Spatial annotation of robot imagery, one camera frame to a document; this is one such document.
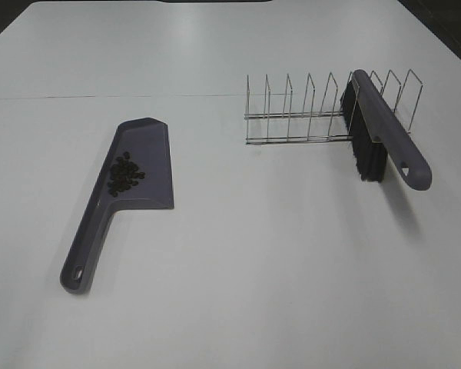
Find purple plastic dustpan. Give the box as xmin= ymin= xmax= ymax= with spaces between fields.
xmin=59 ymin=118 xmax=174 ymax=294

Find pile of coffee beans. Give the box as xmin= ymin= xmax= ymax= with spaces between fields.
xmin=107 ymin=151 xmax=146 ymax=198

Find purple hand brush black bristles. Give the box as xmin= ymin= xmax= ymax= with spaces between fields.
xmin=340 ymin=69 xmax=433 ymax=191

